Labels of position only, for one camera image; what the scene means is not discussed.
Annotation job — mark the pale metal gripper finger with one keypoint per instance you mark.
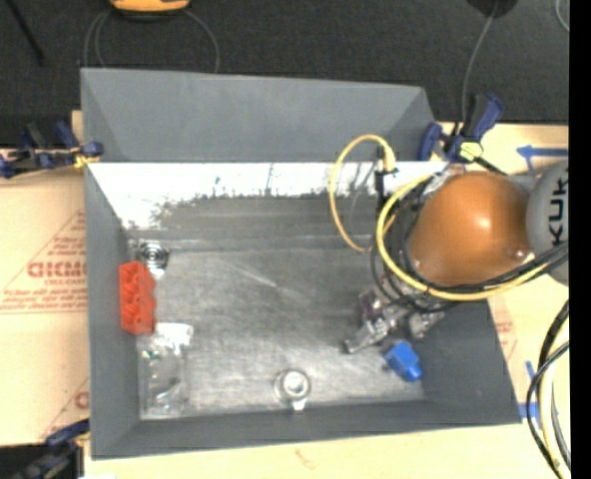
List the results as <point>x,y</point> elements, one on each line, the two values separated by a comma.
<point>364,338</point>
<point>369,305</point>

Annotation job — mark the blue plastic piece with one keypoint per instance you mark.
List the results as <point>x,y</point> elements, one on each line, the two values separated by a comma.
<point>403,359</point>

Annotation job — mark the clear plastic bottle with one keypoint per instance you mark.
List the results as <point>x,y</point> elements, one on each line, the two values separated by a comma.
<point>163,367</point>

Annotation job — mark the brown cardboard board, red print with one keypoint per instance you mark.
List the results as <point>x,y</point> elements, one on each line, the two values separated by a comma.
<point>36,367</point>

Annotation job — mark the orange-red plastic block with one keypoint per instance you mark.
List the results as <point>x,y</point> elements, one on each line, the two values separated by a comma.
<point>137,297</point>

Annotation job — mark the grey metal bin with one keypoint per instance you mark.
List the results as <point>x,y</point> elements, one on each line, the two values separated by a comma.
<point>255,312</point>

